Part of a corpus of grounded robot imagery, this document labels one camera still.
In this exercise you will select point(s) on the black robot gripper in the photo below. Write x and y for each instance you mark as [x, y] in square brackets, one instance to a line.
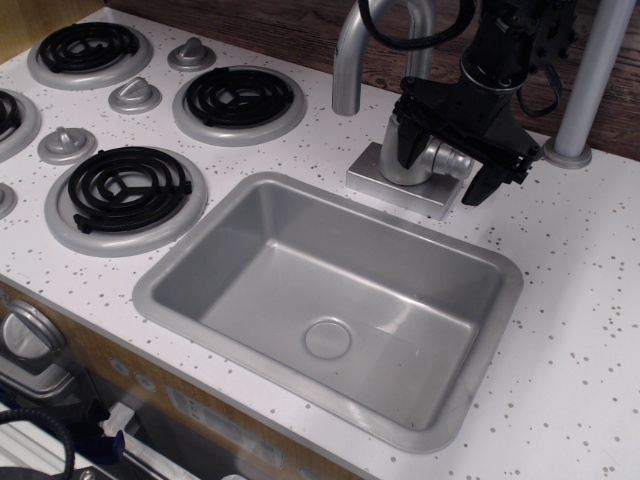
[472, 118]

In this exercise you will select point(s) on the grey faucet lever handle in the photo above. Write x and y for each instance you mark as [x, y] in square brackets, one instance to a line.
[442, 159]

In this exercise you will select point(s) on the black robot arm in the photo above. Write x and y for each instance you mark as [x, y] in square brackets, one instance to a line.
[514, 39]

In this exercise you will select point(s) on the grey vertical support pole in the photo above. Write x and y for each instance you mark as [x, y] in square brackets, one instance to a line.
[569, 149]

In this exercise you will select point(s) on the grey toy sink basin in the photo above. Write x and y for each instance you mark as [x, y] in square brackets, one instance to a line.
[384, 323]

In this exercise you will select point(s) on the back right stove burner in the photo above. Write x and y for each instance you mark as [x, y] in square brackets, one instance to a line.
[238, 106]

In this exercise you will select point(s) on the grey stove knob back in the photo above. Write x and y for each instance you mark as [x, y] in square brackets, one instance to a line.
[191, 56]

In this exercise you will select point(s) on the grey stove knob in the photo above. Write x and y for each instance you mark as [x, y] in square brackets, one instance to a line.
[135, 97]
[66, 146]
[191, 56]

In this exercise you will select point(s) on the grey stove knob middle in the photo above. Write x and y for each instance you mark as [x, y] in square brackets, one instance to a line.
[135, 97]

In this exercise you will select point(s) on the front right stove burner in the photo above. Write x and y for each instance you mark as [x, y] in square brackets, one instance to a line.
[125, 201]

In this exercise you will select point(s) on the back left stove burner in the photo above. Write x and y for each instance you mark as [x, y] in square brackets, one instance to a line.
[87, 56]

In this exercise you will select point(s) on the grey stove knob front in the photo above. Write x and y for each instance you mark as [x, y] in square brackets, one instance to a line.
[66, 146]

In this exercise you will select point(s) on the left edge stove burner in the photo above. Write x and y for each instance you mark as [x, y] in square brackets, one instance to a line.
[20, 123]

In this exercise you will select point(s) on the blue clamp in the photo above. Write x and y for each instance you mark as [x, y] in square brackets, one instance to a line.
[110, 449]

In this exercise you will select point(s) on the grey round oven dial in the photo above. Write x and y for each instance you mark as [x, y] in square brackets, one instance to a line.
[29, 339]

